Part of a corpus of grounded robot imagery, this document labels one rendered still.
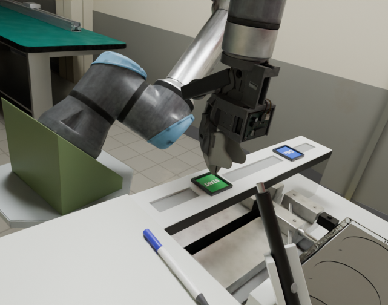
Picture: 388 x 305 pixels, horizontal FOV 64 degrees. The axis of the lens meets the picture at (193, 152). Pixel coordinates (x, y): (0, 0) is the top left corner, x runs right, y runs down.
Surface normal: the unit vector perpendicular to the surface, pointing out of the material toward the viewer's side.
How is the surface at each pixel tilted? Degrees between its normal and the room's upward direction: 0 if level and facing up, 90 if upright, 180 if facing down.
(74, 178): 90
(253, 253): 0
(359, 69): 90
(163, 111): 56
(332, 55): 90
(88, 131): 61
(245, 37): 90
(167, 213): 0
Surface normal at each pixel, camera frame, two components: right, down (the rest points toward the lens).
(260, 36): 0.19, 0.47
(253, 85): -0.74, 0.22
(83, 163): 0.77, 0.40
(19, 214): 0.15, -0.88
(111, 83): 0.25, 0.00
